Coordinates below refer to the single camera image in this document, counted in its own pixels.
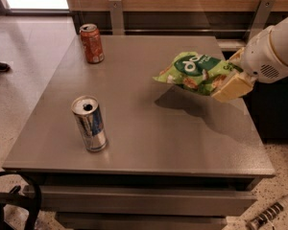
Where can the left metal bracket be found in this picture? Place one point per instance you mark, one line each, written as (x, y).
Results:
(116, 17)

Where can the black chair frame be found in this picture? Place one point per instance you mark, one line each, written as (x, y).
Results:
(31, 204)

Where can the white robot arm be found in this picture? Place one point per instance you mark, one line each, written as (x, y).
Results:
(263, 59)

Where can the grey table drawer cabinet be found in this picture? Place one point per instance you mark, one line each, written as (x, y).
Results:
(109, 207)

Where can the metal bracket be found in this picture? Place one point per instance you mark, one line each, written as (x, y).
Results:
(116, 17)
(259, 18)

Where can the orange soda can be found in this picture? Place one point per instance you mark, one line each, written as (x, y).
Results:
(91, 40)

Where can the green rice chip bag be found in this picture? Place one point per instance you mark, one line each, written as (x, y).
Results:
(198, 73)

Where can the silver blue redbull can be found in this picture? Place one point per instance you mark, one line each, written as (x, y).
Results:
(89, 119)

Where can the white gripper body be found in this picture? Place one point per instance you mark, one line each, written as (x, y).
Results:
(260, 60)

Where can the striped tool on floor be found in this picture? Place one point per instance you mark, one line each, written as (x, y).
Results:
(269, 214)

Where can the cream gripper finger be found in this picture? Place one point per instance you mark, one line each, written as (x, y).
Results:
(236, 58)
(234, 87)

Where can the right metal bracket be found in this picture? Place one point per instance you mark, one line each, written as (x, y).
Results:
(259, 18)

